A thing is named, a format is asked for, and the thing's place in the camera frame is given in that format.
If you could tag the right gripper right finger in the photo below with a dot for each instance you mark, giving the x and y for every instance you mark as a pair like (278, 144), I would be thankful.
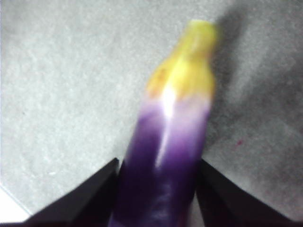
(236, 205)

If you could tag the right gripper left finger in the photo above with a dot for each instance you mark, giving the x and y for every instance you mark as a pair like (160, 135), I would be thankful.
(78, 201)

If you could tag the purple eggplant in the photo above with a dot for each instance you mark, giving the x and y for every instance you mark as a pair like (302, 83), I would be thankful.
(165, 153)

